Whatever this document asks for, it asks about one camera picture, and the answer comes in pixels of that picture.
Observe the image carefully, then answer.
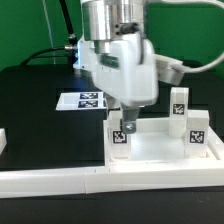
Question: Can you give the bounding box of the white obstacle front wall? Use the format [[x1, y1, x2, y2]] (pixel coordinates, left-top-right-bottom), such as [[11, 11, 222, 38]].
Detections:
[[0, 165, 224, 198]]

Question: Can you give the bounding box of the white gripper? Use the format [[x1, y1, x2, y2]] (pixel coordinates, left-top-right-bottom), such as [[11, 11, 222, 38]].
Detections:
[[92, 33, 158, 134]]

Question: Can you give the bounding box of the white obstacle left wall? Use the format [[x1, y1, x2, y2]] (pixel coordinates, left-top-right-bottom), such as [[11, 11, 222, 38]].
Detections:
[[0, 129, 7, 155]]

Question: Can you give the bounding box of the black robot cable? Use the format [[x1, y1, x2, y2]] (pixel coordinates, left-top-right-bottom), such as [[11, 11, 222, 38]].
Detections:
[[19, 0, 79, 66]]

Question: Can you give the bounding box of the white obstacle right wall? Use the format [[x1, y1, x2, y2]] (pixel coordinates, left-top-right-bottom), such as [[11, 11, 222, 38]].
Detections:
[[208, 129, 224, 160]]

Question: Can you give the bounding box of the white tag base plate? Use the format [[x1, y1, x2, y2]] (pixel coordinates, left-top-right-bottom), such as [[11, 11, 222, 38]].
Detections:
[[56, 92, 106, 111]]

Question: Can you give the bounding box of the white square tabletop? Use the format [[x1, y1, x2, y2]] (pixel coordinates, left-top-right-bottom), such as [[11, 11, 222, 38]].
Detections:
[[103, 118, 224, 164]]

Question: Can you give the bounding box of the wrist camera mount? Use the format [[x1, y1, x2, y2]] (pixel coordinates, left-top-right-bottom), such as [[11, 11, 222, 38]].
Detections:
[[154, 54, 184, 86]]

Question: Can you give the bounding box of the white obstacle wall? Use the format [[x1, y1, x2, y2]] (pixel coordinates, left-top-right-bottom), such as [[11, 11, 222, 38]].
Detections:
[[0, 129, 7, 155], [0, 165, 224, 198], [208, 129, 224, 160]]

